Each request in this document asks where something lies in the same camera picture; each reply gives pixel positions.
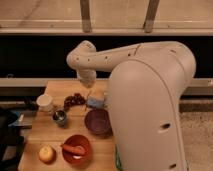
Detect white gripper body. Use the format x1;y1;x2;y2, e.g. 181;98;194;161
77;70;96;88

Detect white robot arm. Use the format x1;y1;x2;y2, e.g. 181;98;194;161
67;41;196;171

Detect purple bowl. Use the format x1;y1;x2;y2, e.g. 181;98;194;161
84;109;111;135

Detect red bowl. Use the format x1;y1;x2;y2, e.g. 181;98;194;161
61;135;92;166

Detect red grapes bunch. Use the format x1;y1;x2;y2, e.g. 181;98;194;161
64;93;86;109

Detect light blue cloth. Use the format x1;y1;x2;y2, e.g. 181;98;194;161
86;96;106;109

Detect metal cup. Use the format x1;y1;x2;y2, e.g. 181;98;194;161
52;110;67;127

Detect white cup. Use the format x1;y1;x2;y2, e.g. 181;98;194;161
36;94;53;112

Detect wooden cutting board table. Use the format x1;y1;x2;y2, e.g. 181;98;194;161
18;80;116;171

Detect yellow apple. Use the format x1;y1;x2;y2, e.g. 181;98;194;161
38;145;55;163

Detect green tray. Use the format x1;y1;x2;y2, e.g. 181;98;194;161
115;147;122;171

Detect black bag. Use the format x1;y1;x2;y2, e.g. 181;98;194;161
0;107;24;171

